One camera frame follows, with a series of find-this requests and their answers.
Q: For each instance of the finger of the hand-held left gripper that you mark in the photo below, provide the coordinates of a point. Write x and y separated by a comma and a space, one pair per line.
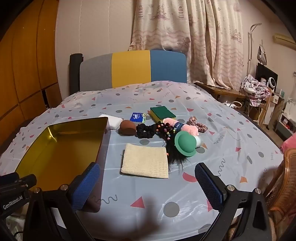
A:
25, 181

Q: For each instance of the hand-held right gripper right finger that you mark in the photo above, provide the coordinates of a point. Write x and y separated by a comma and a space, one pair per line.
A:
209, 190

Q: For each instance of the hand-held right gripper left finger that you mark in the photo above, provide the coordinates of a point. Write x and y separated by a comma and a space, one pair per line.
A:
85, 186

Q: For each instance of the gold rectangular box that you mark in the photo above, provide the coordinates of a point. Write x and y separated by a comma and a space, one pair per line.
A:
57, 157

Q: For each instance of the black wig with coloured beads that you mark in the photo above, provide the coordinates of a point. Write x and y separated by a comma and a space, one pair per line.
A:
173, 160

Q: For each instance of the pink fluffy cloth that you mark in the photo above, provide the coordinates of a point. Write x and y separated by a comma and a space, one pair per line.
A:
190, 130

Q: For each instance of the pink satin scrunchie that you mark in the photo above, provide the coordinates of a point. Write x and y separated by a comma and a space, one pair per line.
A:
200, 126

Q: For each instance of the beige woven cloth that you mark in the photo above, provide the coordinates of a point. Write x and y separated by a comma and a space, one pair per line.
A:
145, 161

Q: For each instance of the black scrunchie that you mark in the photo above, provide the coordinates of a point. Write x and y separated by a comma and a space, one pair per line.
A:
145, 131

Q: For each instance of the blue tissue packet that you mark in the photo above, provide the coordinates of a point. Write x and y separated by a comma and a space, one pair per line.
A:
137, 117

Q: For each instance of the green and yellow scouring sponge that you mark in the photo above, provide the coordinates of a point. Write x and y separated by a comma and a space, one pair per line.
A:
161, 112

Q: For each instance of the white foam sponge block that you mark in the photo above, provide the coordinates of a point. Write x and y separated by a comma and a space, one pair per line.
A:
114, 121

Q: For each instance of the brown makeup sponge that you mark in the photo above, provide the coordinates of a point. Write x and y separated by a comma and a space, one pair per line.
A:
127, 128

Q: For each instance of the rattan chair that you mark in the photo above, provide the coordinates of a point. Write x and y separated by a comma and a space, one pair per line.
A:
283, 185

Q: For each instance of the wooden side table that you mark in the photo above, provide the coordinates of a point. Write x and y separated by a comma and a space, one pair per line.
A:
219, 91

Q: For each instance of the white low shelf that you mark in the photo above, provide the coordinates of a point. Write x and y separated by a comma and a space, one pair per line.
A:
286, 122

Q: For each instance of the patterned plastic tablecloth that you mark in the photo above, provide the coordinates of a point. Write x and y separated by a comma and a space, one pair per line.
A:
161, 92

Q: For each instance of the pile of striped clothes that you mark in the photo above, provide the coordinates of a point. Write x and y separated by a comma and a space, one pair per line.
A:
254, 90

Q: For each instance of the wooden wardrobe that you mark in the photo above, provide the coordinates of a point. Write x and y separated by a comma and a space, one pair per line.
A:
27, 69

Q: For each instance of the small white fan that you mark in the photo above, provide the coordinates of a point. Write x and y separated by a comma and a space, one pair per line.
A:
272, 83

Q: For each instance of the grey yellow blue chair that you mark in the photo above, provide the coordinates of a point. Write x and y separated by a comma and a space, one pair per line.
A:
131, 67

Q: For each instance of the black monitor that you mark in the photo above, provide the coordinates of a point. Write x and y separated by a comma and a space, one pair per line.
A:
263, 71

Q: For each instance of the garment steamer head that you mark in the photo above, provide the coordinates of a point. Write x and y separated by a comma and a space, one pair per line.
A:
262, 55

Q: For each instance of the white steamer pole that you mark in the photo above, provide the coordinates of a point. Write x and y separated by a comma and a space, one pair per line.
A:
250, 46

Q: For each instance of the printed beige curtain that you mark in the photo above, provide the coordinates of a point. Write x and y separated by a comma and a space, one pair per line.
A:
185, 34

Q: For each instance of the wall air conditioner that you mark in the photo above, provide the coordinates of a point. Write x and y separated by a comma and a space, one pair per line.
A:
282, 38

